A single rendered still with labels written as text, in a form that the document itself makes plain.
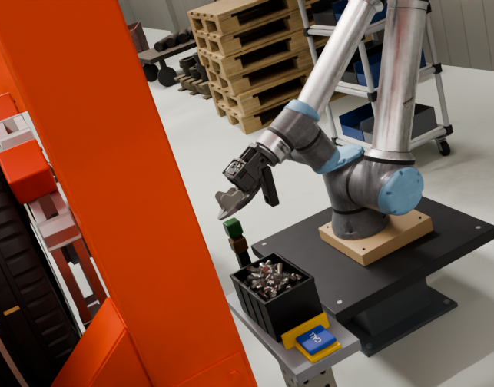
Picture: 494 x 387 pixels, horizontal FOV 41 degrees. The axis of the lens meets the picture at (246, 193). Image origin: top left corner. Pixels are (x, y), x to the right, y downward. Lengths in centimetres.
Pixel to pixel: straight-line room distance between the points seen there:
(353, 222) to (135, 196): 125
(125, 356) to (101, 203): 26
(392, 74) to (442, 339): 86
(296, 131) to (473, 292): 99
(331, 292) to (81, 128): 123
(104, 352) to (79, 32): 49
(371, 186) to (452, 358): 59
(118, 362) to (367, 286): 106
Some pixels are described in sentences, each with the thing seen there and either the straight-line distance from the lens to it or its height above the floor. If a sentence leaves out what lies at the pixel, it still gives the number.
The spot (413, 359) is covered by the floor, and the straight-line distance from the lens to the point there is 216.
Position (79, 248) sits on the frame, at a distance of 125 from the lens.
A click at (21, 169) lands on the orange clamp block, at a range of 120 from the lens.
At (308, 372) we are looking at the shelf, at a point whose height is 44.
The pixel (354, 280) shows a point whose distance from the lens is 201.
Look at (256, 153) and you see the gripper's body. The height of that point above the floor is 82.
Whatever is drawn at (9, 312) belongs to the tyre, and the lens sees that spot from 122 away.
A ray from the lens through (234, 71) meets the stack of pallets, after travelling 446.
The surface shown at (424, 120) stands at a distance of 334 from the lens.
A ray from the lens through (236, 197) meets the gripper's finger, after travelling 167.
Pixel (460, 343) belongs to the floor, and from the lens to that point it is 219.
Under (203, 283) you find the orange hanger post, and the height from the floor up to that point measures 88.
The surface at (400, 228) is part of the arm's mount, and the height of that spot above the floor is 35.
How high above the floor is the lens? 138
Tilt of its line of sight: 23 degrees down
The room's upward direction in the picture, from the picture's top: 18 degrees counter-clockwise
